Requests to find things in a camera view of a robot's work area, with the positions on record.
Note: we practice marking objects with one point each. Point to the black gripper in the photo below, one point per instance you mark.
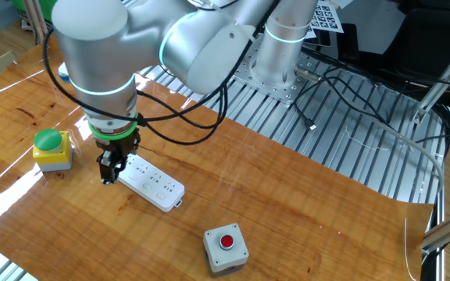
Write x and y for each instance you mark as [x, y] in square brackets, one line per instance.
[117, 150]

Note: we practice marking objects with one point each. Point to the white four-socket power strip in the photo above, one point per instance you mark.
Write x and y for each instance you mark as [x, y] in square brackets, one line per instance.
[158, 187]

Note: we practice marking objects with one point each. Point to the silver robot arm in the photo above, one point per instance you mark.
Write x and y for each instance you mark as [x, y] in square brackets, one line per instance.
[92, 47]

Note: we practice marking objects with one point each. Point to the green mushroom button yellow box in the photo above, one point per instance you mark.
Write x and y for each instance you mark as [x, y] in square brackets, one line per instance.
[51, 150]

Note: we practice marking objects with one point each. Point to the glossy wood-grain mat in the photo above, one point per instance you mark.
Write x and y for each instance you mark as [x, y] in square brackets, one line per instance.
[248, 175]

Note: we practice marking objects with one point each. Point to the red push button grey box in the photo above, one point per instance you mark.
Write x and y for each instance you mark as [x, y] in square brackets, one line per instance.
[225, 250]

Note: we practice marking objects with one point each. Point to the wooden stick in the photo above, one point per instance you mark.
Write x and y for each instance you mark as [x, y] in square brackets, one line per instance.
[33, 21]
[42, 19]

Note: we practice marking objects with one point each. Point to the green plastic bin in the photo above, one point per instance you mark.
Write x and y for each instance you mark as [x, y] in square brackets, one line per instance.
[53, 3]

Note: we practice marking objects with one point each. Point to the black-white marker sheet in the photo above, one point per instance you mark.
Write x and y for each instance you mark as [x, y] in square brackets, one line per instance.
[328, 17]

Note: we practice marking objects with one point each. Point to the black equipment case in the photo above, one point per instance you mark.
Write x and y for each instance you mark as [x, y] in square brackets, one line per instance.
[432, 39]

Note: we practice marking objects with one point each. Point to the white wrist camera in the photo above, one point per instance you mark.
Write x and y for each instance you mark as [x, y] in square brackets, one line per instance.
[63, 72]

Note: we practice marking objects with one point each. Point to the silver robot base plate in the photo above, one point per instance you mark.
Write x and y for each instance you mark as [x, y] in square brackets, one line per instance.
[283, 91]

